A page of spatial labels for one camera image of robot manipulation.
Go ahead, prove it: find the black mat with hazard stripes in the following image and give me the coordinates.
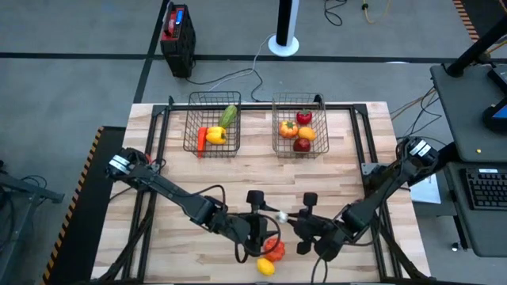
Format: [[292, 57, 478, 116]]
[[452, 0, 507, 44], [39, 125, 128, 285]]

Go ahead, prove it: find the black looped cable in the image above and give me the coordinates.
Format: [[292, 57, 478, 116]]
[[323, 0, 349, 28]]

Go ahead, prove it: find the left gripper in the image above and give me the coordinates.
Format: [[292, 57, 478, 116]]
[[220, 189, 280, 255]]

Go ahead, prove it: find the black pole with white base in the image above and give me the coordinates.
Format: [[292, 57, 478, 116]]
[[267, 0, 300, 58]]

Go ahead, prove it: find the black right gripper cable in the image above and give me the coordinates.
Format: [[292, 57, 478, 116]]
[[311, 253, 330, 285]]

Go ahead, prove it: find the white paper sheet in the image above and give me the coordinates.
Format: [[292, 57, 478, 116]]
[[409, 173, 443, 205]]

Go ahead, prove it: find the green cucumber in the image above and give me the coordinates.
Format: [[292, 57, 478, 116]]
[[218, 104, 239, 129]]

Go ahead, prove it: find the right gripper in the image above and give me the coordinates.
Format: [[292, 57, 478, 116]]
[[288, 192, 345, 262]]

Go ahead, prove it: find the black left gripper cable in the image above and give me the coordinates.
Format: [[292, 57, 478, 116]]
[[193, 184, 283, 265]]

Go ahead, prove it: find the grey side desk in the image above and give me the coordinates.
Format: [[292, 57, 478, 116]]
[[429, 63, 507, 258]]

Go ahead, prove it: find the yellow bell pepper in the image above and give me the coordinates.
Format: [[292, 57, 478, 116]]
[[205, 125, 228, 146]]

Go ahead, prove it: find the black metal table frame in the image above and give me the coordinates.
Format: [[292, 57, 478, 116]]
[[90, 94, 433, 285]]

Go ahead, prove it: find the black flat device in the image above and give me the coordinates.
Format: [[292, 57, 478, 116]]
[[487, 65, 507, 95]]

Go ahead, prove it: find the thin black cable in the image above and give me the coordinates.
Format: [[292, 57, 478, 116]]
[[395, 90, 444, 142]]

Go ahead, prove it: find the red-orange bell pepper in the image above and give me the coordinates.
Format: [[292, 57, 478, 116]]
[[263, 237, 287, 263]]

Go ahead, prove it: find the yellow floor cable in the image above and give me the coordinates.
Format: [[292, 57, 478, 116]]
[[360, 0, 394, 25]]

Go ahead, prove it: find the black slanted stand pole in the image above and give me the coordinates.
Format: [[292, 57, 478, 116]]
[[446, 13, 507, 78]]

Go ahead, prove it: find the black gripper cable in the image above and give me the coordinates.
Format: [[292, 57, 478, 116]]
[[311, 253, 330, 285], [193, 184, 283, 265]]

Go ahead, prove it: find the yellow-orange mango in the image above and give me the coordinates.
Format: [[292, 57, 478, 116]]
[[297, 126, 318, 143]]

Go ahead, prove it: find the yellow lemon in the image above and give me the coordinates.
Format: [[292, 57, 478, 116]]
[[256, 257, 276, 277]]

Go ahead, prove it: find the grey equipment stand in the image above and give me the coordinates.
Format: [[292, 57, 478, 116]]
[[0, 158, 66, 285]]

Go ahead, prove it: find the red and black power station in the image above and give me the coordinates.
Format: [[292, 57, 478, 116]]
[[159, 2, 197, 78]]

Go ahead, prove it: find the black device with blue screen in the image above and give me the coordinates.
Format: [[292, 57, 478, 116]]
[[482, 97, 507, 134]]

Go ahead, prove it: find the grey mounting plate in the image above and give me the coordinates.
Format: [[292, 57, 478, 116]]
[[360, 161, 384, 178]]

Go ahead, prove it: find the black keyboard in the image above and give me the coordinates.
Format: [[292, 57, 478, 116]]
[[464, 167, 507, 211]]

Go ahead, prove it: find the long orange-red pepper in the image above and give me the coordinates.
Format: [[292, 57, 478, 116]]
[[196, 126, 208, 159]]

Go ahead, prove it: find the thin yellow cable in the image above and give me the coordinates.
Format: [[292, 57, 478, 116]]
[[390, 87, 436, 120]]

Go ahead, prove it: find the black wire basket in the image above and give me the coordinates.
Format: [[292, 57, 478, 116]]
[[271, 91, 330, 158], [182, 91, 242, 159]]

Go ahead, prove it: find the white floor cable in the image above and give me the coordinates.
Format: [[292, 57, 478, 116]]
[[200, 33, 276, 98]]

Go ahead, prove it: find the orange persimmon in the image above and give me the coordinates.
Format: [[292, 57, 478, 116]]
[[278, 120, 299, 139]]

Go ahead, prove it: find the dark red apple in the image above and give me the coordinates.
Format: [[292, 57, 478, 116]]
[[292, 137, 312, 154]]

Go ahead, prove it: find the black floor cable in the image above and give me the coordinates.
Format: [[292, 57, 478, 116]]
[[185, 68, 274, 104]]

